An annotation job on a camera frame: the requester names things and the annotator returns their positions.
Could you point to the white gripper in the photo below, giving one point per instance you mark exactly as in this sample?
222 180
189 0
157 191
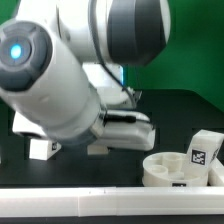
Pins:
122 129

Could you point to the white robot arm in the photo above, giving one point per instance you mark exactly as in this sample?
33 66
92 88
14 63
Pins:
43 49

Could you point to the white front fence bar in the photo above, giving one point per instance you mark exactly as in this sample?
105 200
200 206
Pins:
112 201

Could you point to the white fence bar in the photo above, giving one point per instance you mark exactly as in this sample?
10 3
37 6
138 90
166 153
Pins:
112 201
216 177

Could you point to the white right fence bar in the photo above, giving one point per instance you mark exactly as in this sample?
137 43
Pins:
216 177

